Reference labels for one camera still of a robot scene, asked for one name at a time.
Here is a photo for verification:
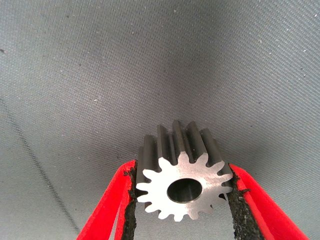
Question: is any steel spur gear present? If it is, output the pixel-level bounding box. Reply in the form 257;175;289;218
135;119;235;223

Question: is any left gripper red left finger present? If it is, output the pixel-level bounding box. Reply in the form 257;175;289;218
76;159;138;240

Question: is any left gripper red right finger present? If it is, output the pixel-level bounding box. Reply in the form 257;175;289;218
228;163;311;240

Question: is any dark grey table cloth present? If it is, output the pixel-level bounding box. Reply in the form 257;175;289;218
0;0;320;240

